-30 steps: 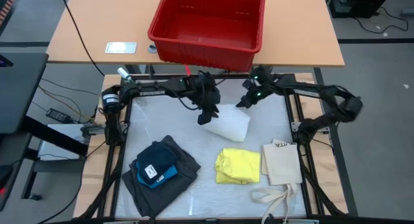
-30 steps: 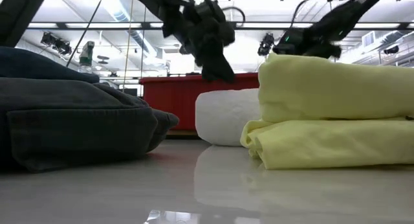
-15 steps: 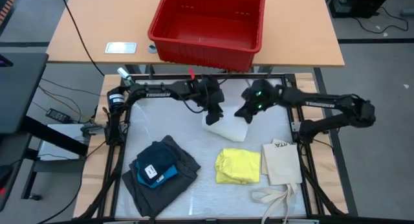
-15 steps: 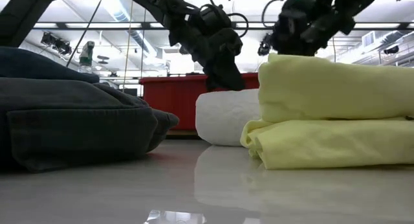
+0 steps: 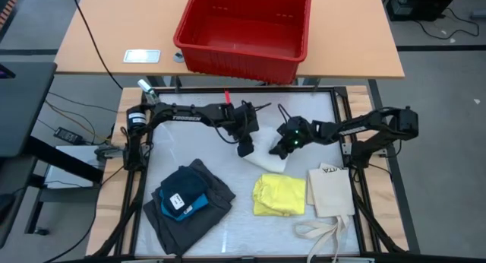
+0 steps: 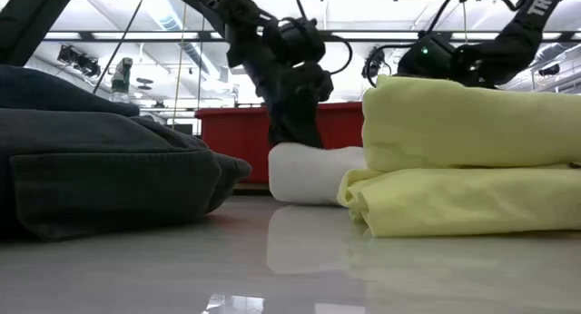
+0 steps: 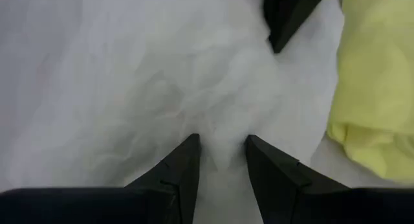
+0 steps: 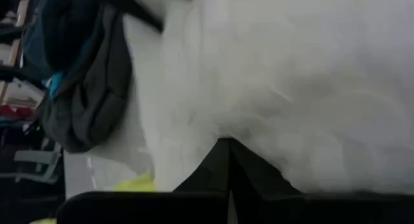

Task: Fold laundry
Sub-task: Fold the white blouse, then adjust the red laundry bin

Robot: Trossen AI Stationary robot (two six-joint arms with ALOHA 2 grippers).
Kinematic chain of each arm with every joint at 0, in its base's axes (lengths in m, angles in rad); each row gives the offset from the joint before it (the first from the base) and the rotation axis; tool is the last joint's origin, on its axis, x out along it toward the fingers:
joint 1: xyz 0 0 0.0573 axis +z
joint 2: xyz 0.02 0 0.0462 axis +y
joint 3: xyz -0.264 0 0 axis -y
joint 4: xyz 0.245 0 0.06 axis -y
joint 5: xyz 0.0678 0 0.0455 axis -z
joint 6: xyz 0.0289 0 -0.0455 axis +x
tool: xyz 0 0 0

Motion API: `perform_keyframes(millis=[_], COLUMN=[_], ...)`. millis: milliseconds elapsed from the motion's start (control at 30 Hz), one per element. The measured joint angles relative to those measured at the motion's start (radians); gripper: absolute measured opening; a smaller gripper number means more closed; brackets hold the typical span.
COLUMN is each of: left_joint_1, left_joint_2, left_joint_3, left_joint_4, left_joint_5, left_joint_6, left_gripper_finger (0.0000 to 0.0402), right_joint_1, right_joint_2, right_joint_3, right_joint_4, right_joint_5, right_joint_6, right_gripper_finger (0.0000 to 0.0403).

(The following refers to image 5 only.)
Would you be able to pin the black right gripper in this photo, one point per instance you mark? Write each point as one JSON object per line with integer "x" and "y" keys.
{"x": 298, "y": 132}

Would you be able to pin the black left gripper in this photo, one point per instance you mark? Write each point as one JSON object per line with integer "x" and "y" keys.
{"x": 245, "y": 122}

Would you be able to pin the white garment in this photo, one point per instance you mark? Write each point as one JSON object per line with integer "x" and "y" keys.
{"x": 266, "y": 156}

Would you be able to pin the yellow garment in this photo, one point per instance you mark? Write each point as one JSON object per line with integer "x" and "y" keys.
{"x": 279, "y": 194}

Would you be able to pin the navy garment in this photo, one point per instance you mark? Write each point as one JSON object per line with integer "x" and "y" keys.
{"x": 186, "y": 183}

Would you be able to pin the blue garment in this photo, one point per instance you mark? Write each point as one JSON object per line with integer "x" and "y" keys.
{"x": 198, "y": 206}

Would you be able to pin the dark grey trousers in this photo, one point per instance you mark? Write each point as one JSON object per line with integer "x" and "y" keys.
{"x": 190, "y": 232}

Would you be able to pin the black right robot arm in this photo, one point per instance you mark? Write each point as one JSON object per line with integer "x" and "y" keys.
{"x": 360, "y": 128}

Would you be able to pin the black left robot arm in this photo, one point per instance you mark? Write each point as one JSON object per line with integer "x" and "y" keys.
{"x": 186, "y": 116}

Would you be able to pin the red plastic laundry basket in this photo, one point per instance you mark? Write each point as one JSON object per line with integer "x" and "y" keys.
{"x": 247, "y": 38}

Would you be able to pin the red tag strip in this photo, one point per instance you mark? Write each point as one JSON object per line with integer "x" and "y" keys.
{"x": 227, "y": 97}

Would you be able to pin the cream canvas tote bag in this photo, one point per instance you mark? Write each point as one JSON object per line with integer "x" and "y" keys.
{"x": 330, "y": 194}

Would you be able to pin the grey round desk grommet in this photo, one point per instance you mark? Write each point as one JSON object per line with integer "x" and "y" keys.
{"x": 178, "y": 57}

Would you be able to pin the clear spray bottle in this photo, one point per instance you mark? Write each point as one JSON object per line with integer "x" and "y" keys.
{"x": 148, "y": 90}

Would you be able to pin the light wooden desk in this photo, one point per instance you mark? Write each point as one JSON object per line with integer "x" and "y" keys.
{"x": 125, "y": 23}

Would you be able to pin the black power adapter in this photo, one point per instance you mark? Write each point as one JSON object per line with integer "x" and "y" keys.
{"x": 68, "y": 135}

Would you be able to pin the black metal stand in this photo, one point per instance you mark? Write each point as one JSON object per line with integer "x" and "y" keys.
{"x": 64, "y": 158}

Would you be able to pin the black computer case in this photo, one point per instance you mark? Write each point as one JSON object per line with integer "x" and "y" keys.
{"x": 417, "y": 4}

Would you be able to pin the black monitor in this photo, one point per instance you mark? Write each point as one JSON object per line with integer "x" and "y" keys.
{"x": 23, "y": 103}

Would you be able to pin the black metal table frame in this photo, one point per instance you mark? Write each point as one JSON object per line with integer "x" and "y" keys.
{"x": 340, "y": 92}

